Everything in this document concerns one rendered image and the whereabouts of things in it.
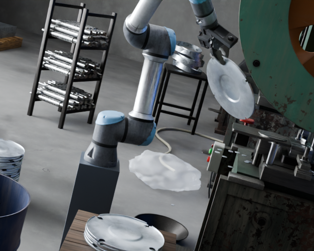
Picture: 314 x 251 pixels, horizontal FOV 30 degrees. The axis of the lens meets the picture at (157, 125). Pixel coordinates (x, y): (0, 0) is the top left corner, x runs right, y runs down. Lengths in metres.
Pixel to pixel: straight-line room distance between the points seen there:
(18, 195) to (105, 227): 0.33
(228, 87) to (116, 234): 0.77
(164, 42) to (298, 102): 0.77
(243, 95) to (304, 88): 0.42
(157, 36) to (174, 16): 6.59
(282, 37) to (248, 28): 0.11
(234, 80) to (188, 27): 6.75
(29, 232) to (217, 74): 1.17
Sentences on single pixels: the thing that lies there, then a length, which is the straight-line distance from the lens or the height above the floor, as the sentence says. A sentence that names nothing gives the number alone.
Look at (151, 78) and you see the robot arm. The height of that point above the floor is 0.87.
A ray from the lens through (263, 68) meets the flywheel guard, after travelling 1.96.
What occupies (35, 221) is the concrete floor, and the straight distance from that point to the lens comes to 2.99.
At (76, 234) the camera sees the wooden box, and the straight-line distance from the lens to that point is 2.13.
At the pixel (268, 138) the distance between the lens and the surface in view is 2.42.
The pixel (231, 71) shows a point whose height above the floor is 1.01.
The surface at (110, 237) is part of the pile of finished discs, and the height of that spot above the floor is 0.39.
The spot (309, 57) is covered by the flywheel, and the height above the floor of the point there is 1.16.
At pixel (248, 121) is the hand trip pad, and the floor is 0.76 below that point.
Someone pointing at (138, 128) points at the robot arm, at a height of 0.64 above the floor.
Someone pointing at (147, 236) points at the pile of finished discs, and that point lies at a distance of 2.16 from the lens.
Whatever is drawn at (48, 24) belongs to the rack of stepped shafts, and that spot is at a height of 0.75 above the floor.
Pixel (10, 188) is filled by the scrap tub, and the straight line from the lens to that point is 2.16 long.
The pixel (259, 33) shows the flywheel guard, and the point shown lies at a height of 1.20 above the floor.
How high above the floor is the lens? 1.28
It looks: 14 degrees down
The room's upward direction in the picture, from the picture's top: 15 degrees clockwise
